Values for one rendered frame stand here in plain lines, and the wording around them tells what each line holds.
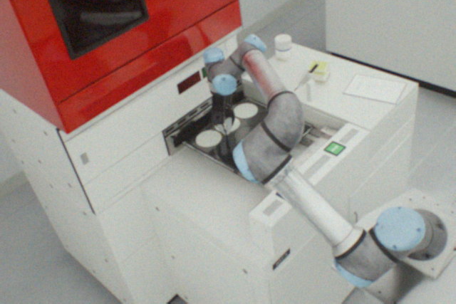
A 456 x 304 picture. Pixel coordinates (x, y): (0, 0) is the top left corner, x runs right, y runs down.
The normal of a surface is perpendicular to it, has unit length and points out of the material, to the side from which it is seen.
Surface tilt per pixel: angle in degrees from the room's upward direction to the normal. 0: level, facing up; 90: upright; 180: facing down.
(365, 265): 60
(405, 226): 34
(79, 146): 90
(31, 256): 0
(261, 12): 90
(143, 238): 90
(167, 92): 90
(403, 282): 0
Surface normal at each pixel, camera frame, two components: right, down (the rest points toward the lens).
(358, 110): -0.13, -0.77
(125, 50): 0.71, 0.36
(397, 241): -0.48, -0.34
